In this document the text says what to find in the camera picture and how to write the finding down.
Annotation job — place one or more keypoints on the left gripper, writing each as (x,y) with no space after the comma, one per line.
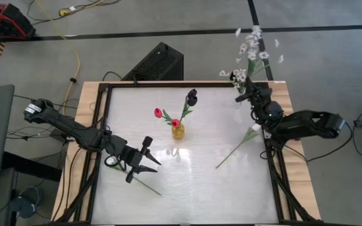
(132,158)

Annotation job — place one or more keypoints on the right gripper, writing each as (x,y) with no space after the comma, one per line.
(259,95)

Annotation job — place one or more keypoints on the white blossom spray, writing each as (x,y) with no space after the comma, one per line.
(252,53)
(239,75)

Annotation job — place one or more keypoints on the white tulip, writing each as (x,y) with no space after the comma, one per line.
(255,127)
(149,189)

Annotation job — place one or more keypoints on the red tulip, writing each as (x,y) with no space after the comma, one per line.
(175,123)
(158,113)

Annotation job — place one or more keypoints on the black tulip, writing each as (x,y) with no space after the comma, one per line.
(192,93)
(192,100)

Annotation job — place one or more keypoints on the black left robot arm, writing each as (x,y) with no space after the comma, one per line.
(74,132)

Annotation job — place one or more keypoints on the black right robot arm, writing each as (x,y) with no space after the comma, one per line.
(303,124)

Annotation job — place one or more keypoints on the clear glass vase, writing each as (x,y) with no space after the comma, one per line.
(241,91)

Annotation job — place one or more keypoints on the yellow glass vase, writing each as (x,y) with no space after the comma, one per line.
(178,133)

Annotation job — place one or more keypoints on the black computer tower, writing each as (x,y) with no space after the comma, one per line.
(156,62)

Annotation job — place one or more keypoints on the dark round headset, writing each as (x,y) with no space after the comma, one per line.
(24,204)

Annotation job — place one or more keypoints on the red black tool case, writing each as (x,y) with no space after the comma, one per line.
(2,22)

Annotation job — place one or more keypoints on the black aluminium table frame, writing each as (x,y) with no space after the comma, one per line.
(181,84)

